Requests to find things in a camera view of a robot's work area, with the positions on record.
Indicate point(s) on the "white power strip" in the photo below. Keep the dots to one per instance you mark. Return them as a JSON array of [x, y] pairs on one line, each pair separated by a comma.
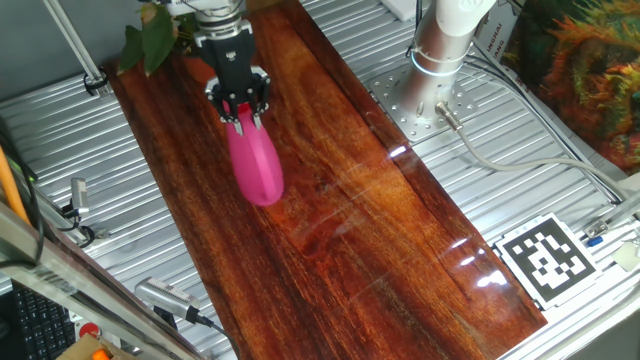
[[397, 9]]

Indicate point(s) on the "grey box with red button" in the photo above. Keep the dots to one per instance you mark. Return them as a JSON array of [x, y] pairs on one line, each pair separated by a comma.
[[89, 330]]

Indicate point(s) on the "brown cardboard box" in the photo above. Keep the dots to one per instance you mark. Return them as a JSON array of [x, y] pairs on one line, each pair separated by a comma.
[[82, 350]]

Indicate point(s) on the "glossy wood grain board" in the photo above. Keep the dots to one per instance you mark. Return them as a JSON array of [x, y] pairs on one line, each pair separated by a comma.
[[375, 225]]

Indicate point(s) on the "white printed carton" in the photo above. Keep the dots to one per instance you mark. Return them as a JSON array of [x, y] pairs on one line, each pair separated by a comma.
[[495, 35]]

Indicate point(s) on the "small white plate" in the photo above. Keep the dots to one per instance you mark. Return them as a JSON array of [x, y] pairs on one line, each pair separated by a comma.
[[627, 256]]

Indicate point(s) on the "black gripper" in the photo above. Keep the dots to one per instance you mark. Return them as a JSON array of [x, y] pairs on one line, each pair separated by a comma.
[[230, 60]]

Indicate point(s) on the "potted green leafy plant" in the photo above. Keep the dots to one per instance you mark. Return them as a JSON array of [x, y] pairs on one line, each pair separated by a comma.
[[157, 40]]

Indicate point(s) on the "silver ribbed depth camera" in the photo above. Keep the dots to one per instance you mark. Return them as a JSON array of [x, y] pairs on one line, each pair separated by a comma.
[[165, 296]]

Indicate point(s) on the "pink plastic watering can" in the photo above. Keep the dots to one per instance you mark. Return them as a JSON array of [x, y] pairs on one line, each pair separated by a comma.
[[255, 165]]

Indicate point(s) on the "small orange object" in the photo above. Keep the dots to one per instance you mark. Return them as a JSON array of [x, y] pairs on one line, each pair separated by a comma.
[[100, 355]]

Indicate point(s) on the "black white fiducial marker board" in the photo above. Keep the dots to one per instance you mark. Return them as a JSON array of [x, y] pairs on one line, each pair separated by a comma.
[[545, 260]]

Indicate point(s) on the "orange pole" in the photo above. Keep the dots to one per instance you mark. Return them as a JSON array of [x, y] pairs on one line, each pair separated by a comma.
[[9, 185]]

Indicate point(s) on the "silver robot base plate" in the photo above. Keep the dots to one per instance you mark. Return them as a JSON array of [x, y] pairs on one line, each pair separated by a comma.
[[395, 107]]

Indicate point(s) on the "small metal corner bracket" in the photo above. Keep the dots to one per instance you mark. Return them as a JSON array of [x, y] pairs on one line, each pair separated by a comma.
[[595, 228]]

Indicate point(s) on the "black keyboard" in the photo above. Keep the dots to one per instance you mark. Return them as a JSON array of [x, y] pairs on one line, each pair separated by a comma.
[[42, 325]]

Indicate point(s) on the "small blue object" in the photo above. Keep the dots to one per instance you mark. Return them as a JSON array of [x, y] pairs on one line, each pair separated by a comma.
[[594, 241]]

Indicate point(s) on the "colourful painted poster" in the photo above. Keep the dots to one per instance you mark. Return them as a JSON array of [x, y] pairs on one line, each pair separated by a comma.
[[585, 65]]

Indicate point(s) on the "aluminium profile strut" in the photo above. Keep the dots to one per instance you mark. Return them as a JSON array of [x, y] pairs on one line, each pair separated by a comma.
[[625, 210], [75, 45]]

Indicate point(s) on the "small silver camera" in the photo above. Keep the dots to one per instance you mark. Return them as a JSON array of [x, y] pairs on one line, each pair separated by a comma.
[[79, 195]]

